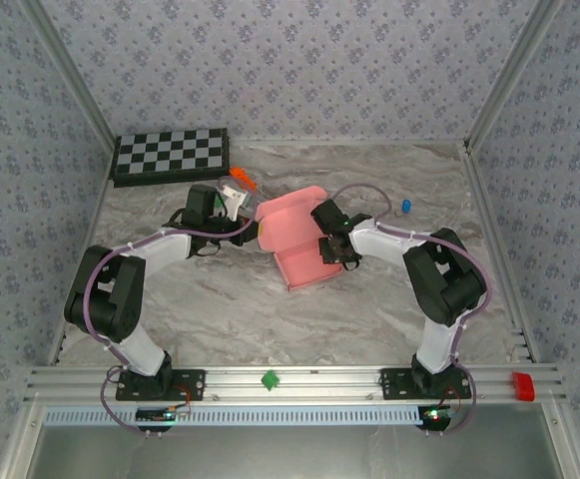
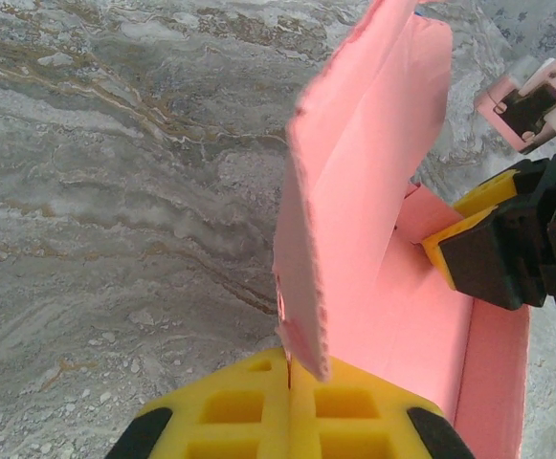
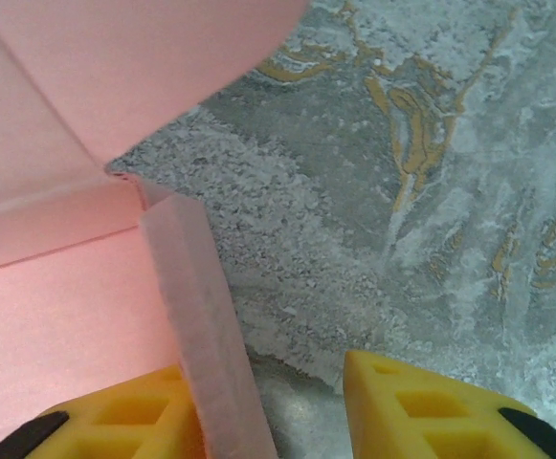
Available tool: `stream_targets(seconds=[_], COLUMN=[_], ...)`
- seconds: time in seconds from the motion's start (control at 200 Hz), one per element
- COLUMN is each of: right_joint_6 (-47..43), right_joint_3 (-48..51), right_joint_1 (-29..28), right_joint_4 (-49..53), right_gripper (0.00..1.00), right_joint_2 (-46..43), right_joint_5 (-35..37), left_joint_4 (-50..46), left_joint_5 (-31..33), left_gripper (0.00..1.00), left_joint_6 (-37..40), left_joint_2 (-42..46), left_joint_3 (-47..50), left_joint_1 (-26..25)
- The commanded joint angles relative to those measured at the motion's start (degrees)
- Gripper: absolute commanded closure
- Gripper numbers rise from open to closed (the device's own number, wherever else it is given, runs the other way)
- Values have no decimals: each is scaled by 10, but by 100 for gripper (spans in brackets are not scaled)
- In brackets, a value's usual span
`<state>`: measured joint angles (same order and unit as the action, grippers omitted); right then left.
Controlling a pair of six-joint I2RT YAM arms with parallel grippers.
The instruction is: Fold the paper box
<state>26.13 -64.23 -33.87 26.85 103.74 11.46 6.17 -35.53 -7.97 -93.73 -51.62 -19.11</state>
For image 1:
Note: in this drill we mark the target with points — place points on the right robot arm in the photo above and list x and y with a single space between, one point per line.
444 279

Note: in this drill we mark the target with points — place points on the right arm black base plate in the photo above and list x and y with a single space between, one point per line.
394 385

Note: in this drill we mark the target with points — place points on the green block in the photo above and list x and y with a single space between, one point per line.
269 380

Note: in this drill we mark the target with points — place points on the pink paper box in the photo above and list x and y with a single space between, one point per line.
289 224

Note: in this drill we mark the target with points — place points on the red block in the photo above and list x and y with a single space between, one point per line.
523 386

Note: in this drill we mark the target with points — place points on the black grey chessboard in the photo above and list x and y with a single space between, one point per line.
170 154

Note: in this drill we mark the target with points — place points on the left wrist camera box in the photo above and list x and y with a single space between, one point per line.
233 202

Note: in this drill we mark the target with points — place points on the orange toy brick plate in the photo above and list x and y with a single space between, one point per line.
239 174

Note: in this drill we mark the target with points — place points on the long aluminium base rail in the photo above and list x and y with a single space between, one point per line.
319 384

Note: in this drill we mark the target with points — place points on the grey metal sheet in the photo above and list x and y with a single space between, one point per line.
294 454

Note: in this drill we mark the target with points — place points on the aluminium frame post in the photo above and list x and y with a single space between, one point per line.
70 75
514 75

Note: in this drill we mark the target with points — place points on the aluminium side rail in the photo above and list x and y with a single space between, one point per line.
486 199
57 349

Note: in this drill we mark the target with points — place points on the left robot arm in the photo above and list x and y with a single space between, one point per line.
105 294

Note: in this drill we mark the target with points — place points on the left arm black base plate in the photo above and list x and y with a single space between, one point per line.
194 385

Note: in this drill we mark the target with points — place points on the blue key tag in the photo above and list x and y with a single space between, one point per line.
406 205

